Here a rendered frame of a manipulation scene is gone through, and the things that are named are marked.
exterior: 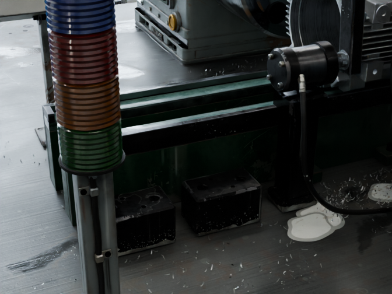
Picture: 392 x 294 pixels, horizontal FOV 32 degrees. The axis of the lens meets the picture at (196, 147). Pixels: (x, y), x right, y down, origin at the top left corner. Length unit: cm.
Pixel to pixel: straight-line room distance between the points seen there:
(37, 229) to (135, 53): 70
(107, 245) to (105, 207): 5
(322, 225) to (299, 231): 4
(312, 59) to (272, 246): 25
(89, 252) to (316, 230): 38
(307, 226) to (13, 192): 44
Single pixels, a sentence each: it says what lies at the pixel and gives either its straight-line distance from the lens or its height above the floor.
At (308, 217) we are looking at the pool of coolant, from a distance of 100.
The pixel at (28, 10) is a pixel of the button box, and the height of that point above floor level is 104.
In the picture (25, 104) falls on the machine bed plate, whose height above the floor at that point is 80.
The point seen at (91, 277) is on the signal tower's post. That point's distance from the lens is 74.
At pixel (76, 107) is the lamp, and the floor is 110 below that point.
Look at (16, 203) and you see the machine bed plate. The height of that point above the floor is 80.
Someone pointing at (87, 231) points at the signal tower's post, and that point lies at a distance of 70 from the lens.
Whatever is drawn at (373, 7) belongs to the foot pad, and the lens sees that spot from 103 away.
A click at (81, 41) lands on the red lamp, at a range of 59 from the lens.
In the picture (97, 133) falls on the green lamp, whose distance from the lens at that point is 63.
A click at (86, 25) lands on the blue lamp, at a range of 59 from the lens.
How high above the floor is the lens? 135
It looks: 28 degrees down
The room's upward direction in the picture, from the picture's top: straight up
